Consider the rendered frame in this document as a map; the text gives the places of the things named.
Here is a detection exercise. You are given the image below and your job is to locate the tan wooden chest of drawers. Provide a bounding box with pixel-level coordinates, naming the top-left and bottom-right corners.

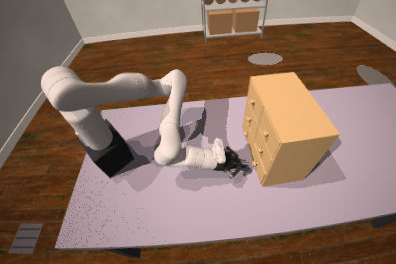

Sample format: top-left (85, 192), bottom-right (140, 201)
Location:
top-left (249, 72), bottom-right (340, 187)

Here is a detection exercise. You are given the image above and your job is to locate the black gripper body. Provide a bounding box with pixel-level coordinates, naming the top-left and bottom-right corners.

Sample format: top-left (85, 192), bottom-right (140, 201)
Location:
top-left (214, 151), bottom-right (234, 173)

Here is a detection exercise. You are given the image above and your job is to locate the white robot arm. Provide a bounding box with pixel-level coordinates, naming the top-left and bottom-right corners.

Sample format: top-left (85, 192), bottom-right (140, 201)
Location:
top-left (41, 66), bottom-right (226, 170)

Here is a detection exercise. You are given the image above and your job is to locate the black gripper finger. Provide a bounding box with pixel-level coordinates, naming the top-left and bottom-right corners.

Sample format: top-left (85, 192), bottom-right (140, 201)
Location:
top-left (227, 161), bottom-right (249, 179)
top-left (224, 147), bottom-right (248, 163)

